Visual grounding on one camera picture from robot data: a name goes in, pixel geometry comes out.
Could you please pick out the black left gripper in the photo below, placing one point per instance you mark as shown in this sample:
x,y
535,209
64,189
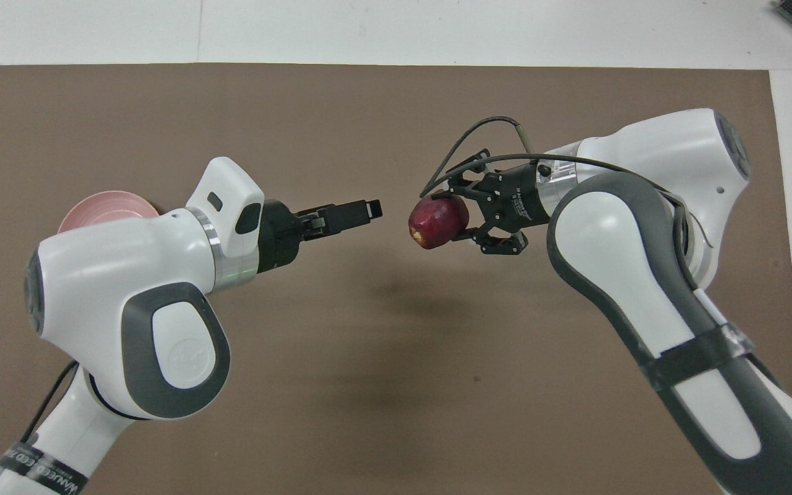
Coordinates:
x,y
279,230

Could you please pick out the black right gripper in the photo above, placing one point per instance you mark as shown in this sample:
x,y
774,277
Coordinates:
x,y
516,199

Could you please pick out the red apple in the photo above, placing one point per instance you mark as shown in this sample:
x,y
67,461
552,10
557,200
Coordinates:
x,y
437,221

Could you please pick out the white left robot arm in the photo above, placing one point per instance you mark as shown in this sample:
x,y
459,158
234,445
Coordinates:
x,y
121,316

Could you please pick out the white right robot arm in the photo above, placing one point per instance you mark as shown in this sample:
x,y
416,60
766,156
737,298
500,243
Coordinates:
x,y
643,275

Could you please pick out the pink plate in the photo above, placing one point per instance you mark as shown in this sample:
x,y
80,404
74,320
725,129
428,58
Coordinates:
x,y
104,210

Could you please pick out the brown table mat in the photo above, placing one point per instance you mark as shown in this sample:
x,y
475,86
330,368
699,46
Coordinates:
x,y
382,124

